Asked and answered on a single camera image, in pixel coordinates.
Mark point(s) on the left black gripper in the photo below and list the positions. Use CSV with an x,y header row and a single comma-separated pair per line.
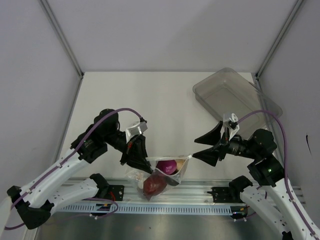
x,y
136,154

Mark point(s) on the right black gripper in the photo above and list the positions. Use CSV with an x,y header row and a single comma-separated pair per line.
x,y
213,137

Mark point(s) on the dark red apple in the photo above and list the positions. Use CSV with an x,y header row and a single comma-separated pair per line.
x,y
154,185

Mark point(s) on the clear zip top bag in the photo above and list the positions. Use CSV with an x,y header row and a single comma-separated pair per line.
x,y
137,177

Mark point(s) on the purple onion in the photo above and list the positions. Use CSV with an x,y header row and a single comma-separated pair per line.
x,y
167,166

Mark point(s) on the small beige mushroom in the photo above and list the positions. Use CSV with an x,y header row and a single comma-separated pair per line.
x,y
179,164

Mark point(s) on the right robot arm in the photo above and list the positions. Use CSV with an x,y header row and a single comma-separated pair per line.
x,y
286,217

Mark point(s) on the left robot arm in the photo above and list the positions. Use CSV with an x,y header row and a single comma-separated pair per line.
x,y
122,129

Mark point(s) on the clear plastic bin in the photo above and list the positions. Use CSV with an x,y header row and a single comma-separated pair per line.
x,y
226,92

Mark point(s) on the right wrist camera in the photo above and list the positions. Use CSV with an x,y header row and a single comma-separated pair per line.
x,y
230,123

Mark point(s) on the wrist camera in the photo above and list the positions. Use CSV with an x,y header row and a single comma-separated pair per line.
x,y
230,123
135,129

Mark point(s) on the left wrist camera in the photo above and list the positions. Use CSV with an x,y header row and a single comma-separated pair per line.
x,y
135,129

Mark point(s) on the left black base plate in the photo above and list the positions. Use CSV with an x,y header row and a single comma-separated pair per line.
x,y
115,193

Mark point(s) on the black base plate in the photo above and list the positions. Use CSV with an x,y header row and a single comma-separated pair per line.
x,y
115,193
224,195

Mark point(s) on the aluminium mounting rail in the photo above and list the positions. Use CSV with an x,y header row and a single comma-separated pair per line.
x,y
190,190

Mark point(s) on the slotted cable duct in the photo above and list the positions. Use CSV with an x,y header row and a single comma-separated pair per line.
x,y
158,209

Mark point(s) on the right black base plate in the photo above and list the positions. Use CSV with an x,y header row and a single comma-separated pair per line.
x,y
224,195

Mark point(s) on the right aluminium frame post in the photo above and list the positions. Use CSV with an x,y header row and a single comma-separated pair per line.
x,y
284,30

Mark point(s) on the aluminium frame post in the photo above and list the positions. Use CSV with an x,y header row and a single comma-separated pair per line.
x,y
53,21
284,30

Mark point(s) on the left aluminium frame post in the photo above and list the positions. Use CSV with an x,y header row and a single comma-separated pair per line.
x,y
53,21

